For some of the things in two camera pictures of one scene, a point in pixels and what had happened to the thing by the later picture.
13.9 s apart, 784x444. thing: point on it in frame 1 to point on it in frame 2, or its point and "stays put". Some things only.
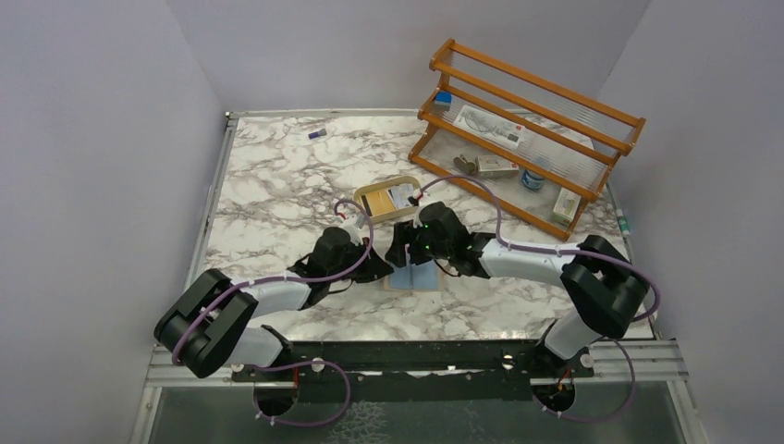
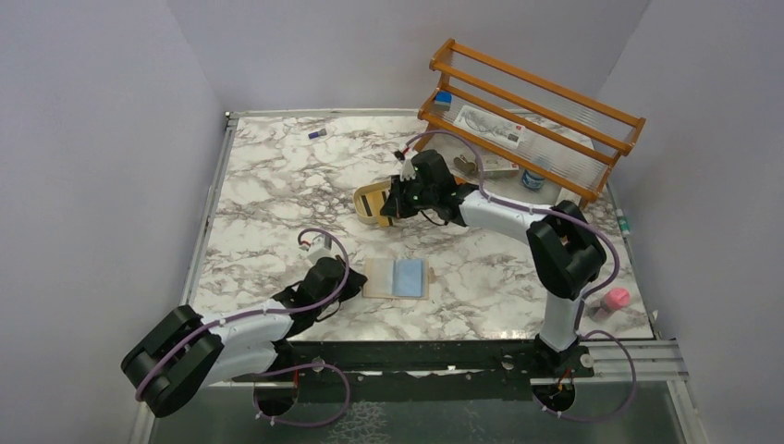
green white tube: (623, 224) stays put
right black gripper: (399, 248) to (397, 200)
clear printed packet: (490, 126) stays put
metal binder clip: (460, 163) stays put
